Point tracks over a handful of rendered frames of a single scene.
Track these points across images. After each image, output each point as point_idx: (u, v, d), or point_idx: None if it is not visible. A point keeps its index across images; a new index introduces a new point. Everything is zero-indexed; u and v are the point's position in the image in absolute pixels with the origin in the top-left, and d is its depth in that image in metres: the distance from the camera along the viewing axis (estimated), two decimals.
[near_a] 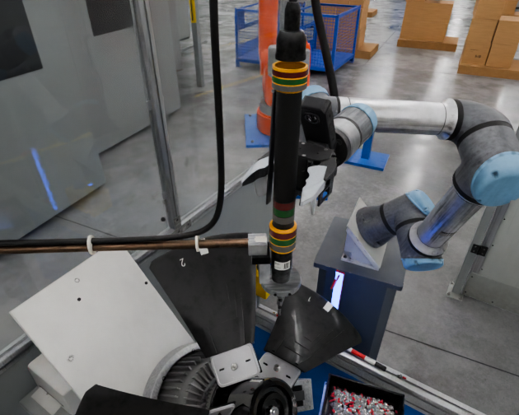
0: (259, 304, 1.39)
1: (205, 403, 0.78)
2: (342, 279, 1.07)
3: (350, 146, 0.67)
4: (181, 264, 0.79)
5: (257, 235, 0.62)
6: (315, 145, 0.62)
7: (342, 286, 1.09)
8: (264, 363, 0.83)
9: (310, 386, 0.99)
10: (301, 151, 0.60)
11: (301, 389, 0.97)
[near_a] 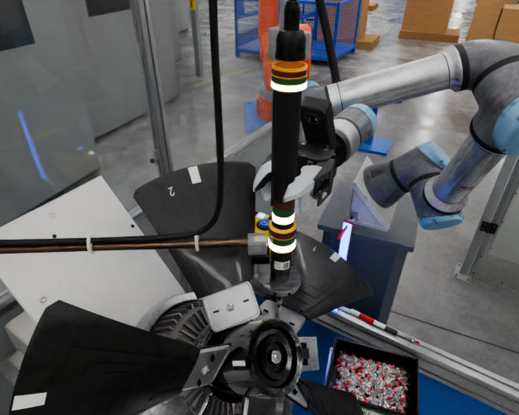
0: None
1: None
2: (349, 230, 0.97)
3: (350, 146, 0.67)
4: (170, 193, 0.69)
5: (257, 235, 0.62)
6: (315, 146, 0.62)
7: (350, 240, 0.99)
8: (264, 310, 0.74)
9: (316, 345, 0.90)
10: (301, 151, 0.60)
11: (305, 347, 0.87)
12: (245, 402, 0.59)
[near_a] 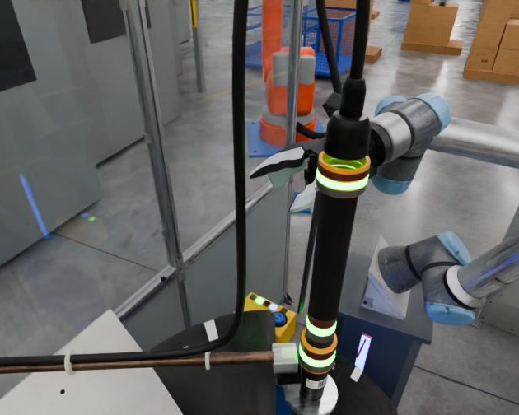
0: None
1: None
2: (368, 343, 0.93)
3: (392, 147, 0.60)
4: None
5: (284, 346, 0.48)
6: None
7: (368, 351, 0.95)
8: None
9: None
10: (323, 151, 0.57)
11: None
12: None
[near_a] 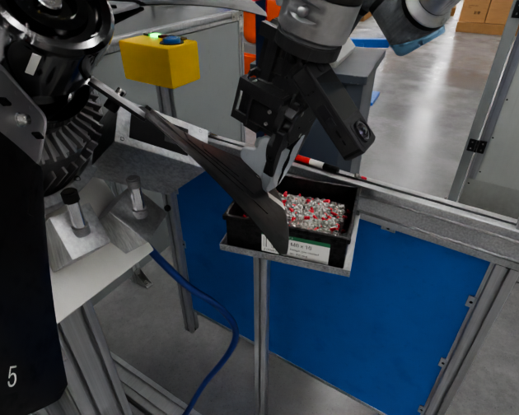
0: None
1: None
2: (264, 2, 0.70)
3: None
4: None
5: None
6: None
7: None
8: None
9: (207, 139, 0.63)
10: (299, 132, 0.46)
11: None
12: None
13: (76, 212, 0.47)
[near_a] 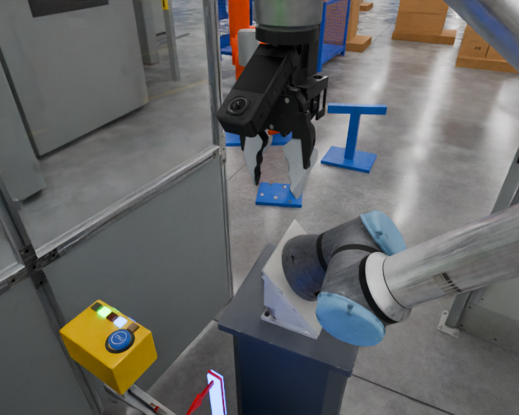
0: (133, 387, 0.89)
1: None
2: (218, 388, 0.56)
3: (310, 26, 0.41)
4: None
5: None
6: None
7: (222, 398, 0.58)
8: None
9: None
10: (266, 118, 0.47)
11: None
12: None
13: None
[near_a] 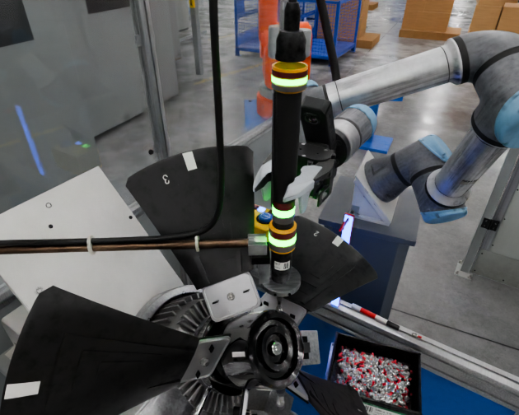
0: None
1: None
2: (351, 222, 0.96)
3: (350, 146, 0.67)
4: (314, 233, 0.87)
5: (257, 235, 0.62)
6: (315, 146, 0.62)
7: (351, 232, 0.97)
8: None
9: (317, 338, 0.88)
10: (301, 151, 0.60)
11: (306, 341, 0.86)
12: (227, 336, 0.59)
13: None
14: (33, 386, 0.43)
